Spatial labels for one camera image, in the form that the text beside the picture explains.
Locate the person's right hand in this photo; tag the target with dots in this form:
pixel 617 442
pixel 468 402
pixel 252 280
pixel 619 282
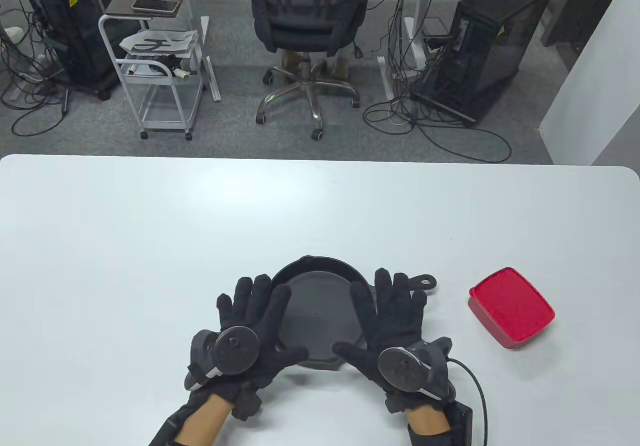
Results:
pixel 395 316

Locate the person's left hand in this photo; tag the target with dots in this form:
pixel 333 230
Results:
pixel 260 311

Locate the black cast iron frying pan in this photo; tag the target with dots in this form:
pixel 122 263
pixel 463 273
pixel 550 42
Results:
pixel 320 316

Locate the red plastic container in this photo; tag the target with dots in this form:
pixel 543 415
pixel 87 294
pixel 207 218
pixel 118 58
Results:
pixel 495 333

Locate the red plastic container lid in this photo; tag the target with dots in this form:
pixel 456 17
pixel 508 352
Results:
pixel 510 303

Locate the person's left forearm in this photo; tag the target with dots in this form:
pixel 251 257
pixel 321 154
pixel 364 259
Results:
pixel 205 421

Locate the grey white handheld controller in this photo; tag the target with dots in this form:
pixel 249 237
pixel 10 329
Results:
pixel 237 351
pixel 397 366

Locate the small white roll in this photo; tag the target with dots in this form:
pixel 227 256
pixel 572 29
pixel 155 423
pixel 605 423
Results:
pixel 181 74

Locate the white and red device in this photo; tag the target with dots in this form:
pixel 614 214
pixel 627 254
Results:
pixel 145 69

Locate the black mesh office chair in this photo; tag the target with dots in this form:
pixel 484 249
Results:
pixel 300 30

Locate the black computer tower case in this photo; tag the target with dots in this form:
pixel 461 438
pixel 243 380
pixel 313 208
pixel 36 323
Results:
pixel 75 30
pixel 500 50

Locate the white printed papers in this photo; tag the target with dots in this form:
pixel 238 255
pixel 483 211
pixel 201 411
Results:
pixel 160 43

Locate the black smartphone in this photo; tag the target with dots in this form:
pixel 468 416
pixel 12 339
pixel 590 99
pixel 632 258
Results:
pixel 155 5

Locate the dark brown cabinet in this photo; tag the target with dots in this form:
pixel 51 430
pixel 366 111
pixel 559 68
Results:
pixel 575 5

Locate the white round object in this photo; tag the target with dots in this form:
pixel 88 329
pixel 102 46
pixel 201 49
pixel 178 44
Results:
pixel 14 35

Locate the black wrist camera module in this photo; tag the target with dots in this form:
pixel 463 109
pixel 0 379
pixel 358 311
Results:
pixel 397 403
pixel 247 406

